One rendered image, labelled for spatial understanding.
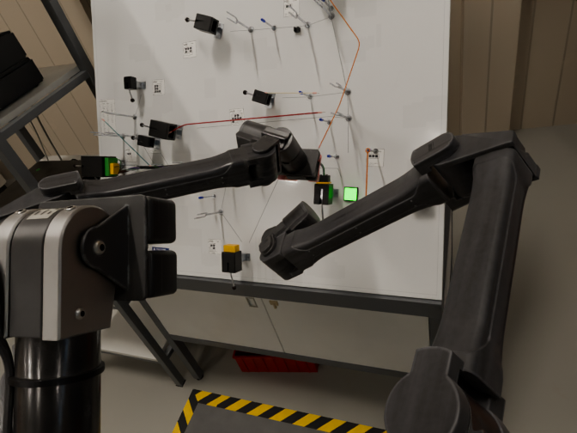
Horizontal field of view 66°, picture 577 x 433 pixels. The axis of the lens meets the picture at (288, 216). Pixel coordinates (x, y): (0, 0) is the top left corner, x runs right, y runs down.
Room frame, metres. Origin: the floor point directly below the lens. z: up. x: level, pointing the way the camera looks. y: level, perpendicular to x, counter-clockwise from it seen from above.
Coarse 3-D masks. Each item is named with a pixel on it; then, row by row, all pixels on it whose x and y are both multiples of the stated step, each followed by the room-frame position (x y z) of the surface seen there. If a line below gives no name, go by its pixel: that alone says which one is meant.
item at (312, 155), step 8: (304, 152) 0.84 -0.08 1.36; (312, 152) 0.84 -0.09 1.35; (296, 160) 0.80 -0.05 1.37; (304, 160) 0.82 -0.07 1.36; (312, 160) 0.83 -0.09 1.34; (288, 168) 0.82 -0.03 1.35; (296, 168) 0.81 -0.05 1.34; (304, 168) 0.82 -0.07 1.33; (312, 168) 0.81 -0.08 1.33; (312, 176) 0.80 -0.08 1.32
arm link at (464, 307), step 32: (448, 160) 0.49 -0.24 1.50; (480, 160) 0.45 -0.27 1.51; (512, 160) 0.42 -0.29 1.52; (480, 192) 0.41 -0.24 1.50; (512, 192) 0.38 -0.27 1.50; (480, 224) 0.36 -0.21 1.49; (512, 224) 0.34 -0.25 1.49; (480, 256) 0.32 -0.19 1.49; (512, 256) 0.31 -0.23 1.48; (480, 288) 0.28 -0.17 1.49; (448, 320) 0.26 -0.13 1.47; (480, 320) 0.24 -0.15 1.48; (416, 352) 0.23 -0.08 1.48; (448, 352) 0.21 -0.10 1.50; (480, 352) 0.21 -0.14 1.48; (416, 384) 0.20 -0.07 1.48; (448, 384) 0.19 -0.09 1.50; (480, 384) 0.20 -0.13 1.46; (384, 416) 0.19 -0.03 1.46; (416, 416) 0.17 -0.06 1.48; (448, 416) 0.16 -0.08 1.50
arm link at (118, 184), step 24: (168, 168) 0.75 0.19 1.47; (192, 168) 0.74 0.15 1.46; (216, 168) 0.73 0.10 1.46; (240, 168) 0.72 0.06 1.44; (264, 168) 0.73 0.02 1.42; (48, 192) 0.70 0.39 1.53; (72, 192) 0.70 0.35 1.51; (96, 192) 0.71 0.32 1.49; (120, 192) 0.71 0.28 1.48; (144, 192) 0.71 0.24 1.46; (168, 192) 0.71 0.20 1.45; (192, 192) 0.72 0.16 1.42
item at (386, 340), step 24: (288, 312) 0.98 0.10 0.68; (312, 312) 0.94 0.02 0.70; (336, 312) 0.90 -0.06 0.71; (360, 312) 0.86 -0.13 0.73; (384, 312) 0.82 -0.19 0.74; (288, 336) 1.00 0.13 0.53; (312, 336) 0.95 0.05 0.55; (336, 336) 0.91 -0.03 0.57; (360, 336) 0.87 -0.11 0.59; (384, 336) 0.83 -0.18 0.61; (408, 336) 0.79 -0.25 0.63; (336, 360) 0.92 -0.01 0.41; (360, 360) 0.88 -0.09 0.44; (384, 360) 0.83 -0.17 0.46; (408, 360) 0.79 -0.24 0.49
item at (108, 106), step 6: (102, 102) 1.58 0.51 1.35; (108, 102) 1.56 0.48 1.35; (114, 102) 1.55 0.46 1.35; (102, 108) 1.57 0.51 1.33; (108, 108) 1.55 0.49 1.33; (114, 108) 1.54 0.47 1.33; (102, 114) 1.56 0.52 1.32; (108, 114) 1.54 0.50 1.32; (102, 120) 1.55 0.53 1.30; (108, 120) 1.53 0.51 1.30; (114, 120) 1.52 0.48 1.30; (102, 126) 1.54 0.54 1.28; (108, 126) 1.52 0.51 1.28; (114, 126) 1.51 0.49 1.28; (102, 132) 1.53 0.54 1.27; (114, 132) 1.50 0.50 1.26
